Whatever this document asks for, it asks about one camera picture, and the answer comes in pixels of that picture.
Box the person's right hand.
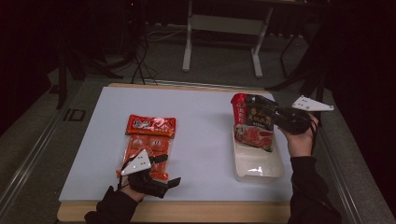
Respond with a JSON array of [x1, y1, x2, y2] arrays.
[[279, 113, 320, 159]]

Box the white two-compartment container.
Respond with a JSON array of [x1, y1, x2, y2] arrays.
[[233, 122, 285, 184]]

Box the clear bag of orange sachets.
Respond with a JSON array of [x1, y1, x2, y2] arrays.
[[116, 133, 172, 181]]

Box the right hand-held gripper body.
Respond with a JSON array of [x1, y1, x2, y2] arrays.
[[273, 94, 335, 135]]

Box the red and black seasoning packet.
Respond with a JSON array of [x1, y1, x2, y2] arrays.
[[230, 92, 280, 153]]

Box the red snack packet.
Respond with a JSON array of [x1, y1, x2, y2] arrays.
[[125, 114, 177, 139]]

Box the white metal stand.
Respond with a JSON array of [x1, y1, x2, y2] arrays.
[[181, 0, 275, 78]]

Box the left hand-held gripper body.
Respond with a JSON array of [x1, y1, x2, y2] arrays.
[[120, 148, 170, 199]]

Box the black floor cables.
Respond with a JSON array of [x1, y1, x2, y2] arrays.
[[130, 31, 161, 85]]

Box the person's left hand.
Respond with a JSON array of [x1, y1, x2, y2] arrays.
[[120, 175, 148, 203]]

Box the white table mat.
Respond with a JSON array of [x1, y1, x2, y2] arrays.
[[58, 86, 297, 203]]

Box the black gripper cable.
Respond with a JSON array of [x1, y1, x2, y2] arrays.
[[308, 114, 321, 155]]

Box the black metal stand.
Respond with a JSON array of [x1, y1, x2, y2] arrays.
[[55, 50, 124, 110], [265, 31, 329, 104]]

